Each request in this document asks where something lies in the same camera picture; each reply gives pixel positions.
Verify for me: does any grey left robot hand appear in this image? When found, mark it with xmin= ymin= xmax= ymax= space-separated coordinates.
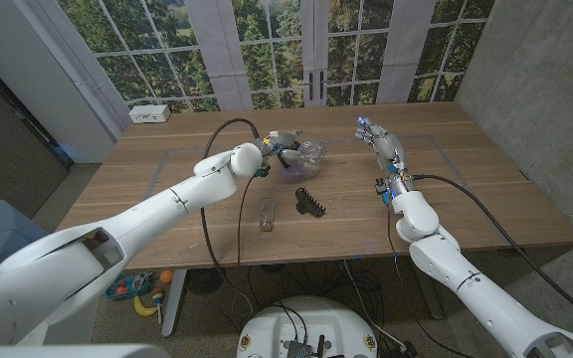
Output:
xmin=258 ymin=127 xmax=311 ymax=169

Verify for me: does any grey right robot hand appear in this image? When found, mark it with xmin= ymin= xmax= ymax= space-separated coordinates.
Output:
xmin=354 ymin=116 xmax=409 ymax=176

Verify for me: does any clear glass hinged jar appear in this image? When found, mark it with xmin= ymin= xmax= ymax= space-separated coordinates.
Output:
xmin=280 ymin=140 xmax=327 ymax=184

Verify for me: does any black hair clip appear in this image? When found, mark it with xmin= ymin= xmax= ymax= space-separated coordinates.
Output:
xmin=294 ymin=186 xmax=327 ymax=218

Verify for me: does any small clear glass bottle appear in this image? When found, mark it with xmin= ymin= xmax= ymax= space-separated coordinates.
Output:
xmin=258 ymin=196 xmax=276 ymax=233

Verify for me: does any printed window backdrop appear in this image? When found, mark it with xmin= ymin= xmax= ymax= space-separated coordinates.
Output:
xmin=12 ymin=0 xmax=496 ymax=113

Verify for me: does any white power outlet box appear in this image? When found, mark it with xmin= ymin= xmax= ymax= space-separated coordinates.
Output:
xmin=127 ymin=103 xmax=172 ymax=124

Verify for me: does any round black fan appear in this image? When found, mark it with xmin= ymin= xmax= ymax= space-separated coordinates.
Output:
xmin=185 ymin=267 xmax=227 ymax=295

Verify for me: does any grey table leg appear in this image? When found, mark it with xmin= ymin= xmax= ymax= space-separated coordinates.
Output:
xmin=414 ymin=275 xmax=445 ymax=320

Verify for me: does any white robot torso base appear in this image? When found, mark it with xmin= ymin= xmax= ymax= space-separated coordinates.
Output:
xmin=235 ymin=295 xmax=380 ymax=358

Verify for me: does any white table leg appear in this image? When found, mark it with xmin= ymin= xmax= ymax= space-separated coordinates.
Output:
xmin=160 ymin=268 xmax=188 ymax=339

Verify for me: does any colourful toy screwdriver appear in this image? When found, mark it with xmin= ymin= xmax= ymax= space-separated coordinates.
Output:
xmin=151 ymin=286 xmax=165 ymax=324

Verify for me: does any teal toy tray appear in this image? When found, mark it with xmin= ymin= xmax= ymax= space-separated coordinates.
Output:
xmin=104 ymin=271 xmax=156 ymax=301

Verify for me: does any yellow toy banana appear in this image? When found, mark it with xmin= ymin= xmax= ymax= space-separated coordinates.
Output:
xmin=132 ymin=294 xmax=159 ymax=318

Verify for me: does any white robot head housing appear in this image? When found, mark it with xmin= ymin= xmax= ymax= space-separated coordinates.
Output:
xmin=0 ymin=343 xmax=171 ymax=358

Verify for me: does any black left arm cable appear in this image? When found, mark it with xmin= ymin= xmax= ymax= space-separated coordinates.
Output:
xmin=200 ymin=117 xmax=264 ymax=319

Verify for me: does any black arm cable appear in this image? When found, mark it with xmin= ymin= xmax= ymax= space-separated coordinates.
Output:
xmin=411 ymin=173 xmax=573 ymax=332
xmin=200 ymin=117 xmax=264 ymax=319

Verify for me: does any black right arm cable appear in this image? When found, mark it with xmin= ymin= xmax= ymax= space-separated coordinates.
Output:
xmin=411 ymin=173 xmax=573 ymax=332

